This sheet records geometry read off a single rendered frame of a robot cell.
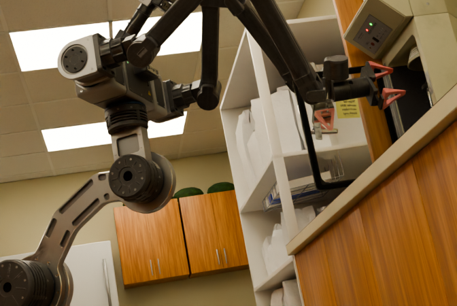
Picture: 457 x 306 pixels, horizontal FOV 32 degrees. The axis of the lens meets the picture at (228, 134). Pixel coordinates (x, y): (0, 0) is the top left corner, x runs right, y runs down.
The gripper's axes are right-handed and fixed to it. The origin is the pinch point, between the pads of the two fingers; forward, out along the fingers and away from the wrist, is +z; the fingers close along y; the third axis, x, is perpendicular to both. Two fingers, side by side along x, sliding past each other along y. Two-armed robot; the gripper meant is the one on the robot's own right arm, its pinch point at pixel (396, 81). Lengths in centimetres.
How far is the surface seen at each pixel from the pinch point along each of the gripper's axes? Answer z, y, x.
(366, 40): 4.5, 33.2, 12.0
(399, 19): 8.3, 20.7, -5.4
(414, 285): -17, -60, 10
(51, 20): -103, 230, 133
